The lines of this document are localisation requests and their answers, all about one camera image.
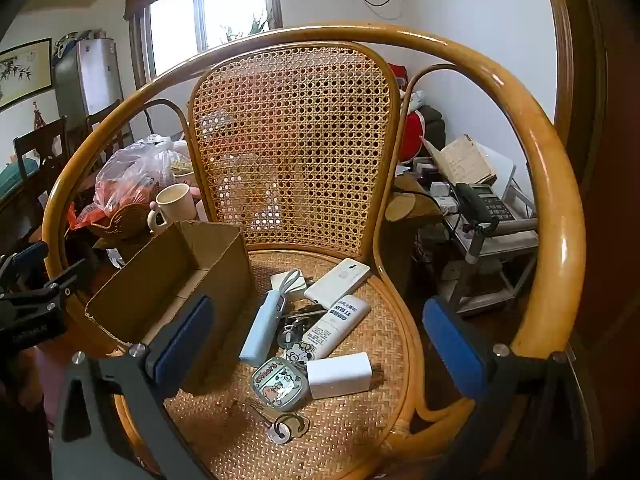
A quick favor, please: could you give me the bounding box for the black desk telephone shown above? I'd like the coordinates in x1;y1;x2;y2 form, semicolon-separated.
454;182;516;233

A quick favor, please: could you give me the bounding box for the worn brown notebook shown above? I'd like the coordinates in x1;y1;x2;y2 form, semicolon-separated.
422;134;498;186

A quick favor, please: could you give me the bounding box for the grey refrigerator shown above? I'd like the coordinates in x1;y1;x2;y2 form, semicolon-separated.
52;37;126;133

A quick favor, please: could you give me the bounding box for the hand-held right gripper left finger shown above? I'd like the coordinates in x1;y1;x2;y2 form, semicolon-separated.
52;295;216;480

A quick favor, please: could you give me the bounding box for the woven basket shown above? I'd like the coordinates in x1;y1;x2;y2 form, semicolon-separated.
87;202;158;241

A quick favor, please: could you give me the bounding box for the rattan chair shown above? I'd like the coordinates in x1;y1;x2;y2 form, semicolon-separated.
42;22;588;480

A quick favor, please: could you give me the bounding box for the framed painting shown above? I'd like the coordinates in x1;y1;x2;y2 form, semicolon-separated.
0;37;53;113

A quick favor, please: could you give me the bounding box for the wooden log stool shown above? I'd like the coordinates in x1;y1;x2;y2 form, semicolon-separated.
385;191;443;223

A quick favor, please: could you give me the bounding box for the clear plastic bag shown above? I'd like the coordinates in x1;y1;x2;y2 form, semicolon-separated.
75;135;193;226

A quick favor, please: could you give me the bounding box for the white metal cart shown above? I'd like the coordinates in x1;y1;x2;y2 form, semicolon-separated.
440;180;541;318

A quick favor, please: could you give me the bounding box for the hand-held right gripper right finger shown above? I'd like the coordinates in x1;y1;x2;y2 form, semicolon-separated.
422;296;596;480

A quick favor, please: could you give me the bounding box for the cream mug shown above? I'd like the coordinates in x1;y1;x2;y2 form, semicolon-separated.
146;183;197;236

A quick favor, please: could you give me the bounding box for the key with metal ring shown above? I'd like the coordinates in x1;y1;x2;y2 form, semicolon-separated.
244;397;311;445

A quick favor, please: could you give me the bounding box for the cartoon print tin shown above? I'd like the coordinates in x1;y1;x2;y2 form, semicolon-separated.
250;356;308;412

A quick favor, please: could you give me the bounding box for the window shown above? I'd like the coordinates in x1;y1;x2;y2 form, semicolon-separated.
125;0;283;86

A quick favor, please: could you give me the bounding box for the white panel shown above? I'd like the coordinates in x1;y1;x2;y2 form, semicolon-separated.
475;142;516;196

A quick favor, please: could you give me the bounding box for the white power strip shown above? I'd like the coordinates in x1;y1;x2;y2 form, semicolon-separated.
412;157;461;213

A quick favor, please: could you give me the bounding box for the light blue stick device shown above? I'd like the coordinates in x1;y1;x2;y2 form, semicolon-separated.
239;290;288;368

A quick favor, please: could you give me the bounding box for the white printed bottle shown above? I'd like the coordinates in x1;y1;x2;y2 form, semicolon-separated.
301;295;372;361

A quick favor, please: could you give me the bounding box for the dark wooden dining chair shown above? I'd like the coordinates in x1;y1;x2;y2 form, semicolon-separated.
12;116;71;221
85;99;133;161

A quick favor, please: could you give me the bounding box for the cartoon keychain charm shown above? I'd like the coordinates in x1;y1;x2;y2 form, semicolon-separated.
284;341;315;364

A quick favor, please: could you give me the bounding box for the white charger with cable loop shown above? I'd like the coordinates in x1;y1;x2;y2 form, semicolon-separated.
270;269;308;301

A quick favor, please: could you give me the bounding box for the cardboard box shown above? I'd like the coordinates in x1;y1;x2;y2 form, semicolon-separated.
84;220;256;396

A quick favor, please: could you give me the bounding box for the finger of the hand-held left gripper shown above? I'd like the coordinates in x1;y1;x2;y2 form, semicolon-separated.
0;242;49;291
30;258;88;306

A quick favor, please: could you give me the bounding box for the red cushion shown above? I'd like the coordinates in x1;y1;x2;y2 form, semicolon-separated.
387;64;426;161

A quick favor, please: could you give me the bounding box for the bunch of keys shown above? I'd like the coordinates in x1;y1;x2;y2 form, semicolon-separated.
277;302;328;348

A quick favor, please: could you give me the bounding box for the white charger cube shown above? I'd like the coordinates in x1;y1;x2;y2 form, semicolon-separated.
306;352;373;400

